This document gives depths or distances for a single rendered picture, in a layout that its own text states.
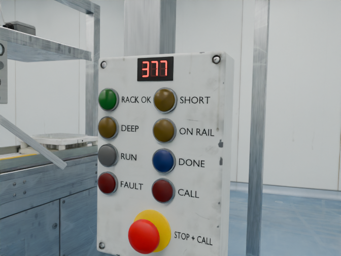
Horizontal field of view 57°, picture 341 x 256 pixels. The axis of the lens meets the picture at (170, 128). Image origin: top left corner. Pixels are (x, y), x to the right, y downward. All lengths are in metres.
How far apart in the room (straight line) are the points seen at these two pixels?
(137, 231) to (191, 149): 0.11
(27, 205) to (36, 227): 0.11
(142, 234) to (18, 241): 0.96
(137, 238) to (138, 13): 0.31
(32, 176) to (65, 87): 3.91
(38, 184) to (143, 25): 0.88
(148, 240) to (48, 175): 0.92
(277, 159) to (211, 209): 3.78
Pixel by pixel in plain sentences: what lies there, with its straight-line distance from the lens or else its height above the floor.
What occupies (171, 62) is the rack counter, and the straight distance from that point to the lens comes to 0.37.
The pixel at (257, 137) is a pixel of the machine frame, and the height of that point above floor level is 0.89.
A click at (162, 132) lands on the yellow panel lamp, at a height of 0.98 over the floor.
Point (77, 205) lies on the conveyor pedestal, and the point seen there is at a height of 0.57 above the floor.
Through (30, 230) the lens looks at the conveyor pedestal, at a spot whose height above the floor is 0.55.
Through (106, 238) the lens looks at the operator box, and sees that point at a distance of 0.45.
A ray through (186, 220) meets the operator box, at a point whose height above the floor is 0.88.
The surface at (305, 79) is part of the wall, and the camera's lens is 4.14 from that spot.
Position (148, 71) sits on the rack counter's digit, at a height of 1.05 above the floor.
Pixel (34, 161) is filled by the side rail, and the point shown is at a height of 0.82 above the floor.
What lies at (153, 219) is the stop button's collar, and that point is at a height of 0.87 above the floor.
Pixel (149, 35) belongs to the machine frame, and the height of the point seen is 1.11.
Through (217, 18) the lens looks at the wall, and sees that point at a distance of 4.32.
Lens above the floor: 1.01
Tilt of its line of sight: 3 degrees down
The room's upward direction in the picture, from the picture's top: 1 degrees clockwise
